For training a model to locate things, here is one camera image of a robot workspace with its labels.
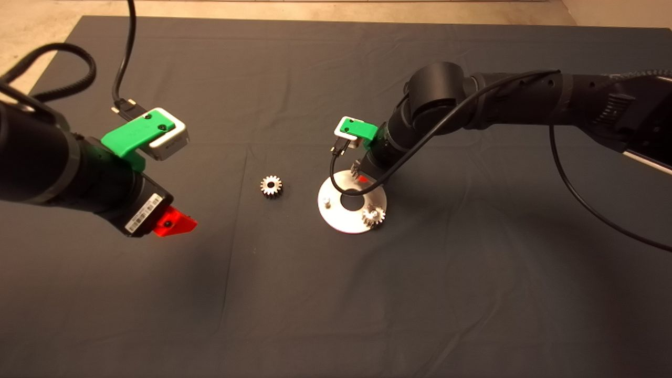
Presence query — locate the green right camera mount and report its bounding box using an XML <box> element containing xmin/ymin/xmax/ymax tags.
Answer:
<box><xmin>339</xmin><ymin>118</ymin><xmax>379</xmax><ymax>149</ymax></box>

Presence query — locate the green left camera mount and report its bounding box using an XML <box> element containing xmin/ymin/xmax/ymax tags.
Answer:
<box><xmin>101</xmin><ymin>113</ymin><xmax>176</xmax><ymax>173</ymax></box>

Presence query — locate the dark grey table cloth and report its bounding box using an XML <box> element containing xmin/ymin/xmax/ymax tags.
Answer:
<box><xmin>0</xmin><ymin>16</ymin><xmax>672</xmax><ymax>378</ymax></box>

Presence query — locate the smooth black left camera cable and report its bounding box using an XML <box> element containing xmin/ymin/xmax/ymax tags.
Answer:
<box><xmin>111</xmin><ymin>0</ymin><xmax>149</xmax><ymax>122</ymax></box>

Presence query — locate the round metal carrier plate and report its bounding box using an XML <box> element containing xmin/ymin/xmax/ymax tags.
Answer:
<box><xmin>317</xmin><ymin>169</ymin><xmax>388</xmax><ymax>235</ymax></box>

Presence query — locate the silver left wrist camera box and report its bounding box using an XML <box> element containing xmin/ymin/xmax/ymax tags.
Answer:
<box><xmin>126</xmin><ymin>107</ymin><xmax>189</xmax><ymax>161</ymax></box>

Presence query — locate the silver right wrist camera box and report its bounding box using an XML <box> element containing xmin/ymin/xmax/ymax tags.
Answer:
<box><xmin>335</xmin><ymin>116</ymin><xmax>365</xmax><ymax>150</ymax></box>

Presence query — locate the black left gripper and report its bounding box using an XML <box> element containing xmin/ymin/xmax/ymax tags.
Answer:
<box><xmin>105</xmin><ymin>174</ymin><xmax>198</xmax><ymax>238</ymax></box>

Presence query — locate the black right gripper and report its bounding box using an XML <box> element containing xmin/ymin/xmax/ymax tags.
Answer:
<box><xmin>358</xmin><ymin>149</ymin><xmax>400</xmax><ymax>184</ymax></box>

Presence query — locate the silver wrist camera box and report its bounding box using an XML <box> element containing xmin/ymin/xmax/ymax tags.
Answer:
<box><xmin>335</xmin><ymin>116</ymin><xmax>365</xmax><ymax>150</ymax></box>
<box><xmin>126</xmin><ymin>107</ymin><xmax>189</xmax><ymax>161</ymax></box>

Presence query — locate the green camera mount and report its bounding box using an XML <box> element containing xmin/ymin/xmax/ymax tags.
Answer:
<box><xmin>101</xmin><ymin>113</ymin><xmax>176</xmax><ymax>173</ymax></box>
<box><xmin>339</xmin><ymin>118</ymin><xmax>379</xmax><ymax>149</ymax></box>

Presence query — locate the braided black left arm cable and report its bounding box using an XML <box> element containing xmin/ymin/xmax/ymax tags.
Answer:
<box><xmin>0</xmin><ymin>43</ymin><xmax>98</xmax><ymax>103</ymax></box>

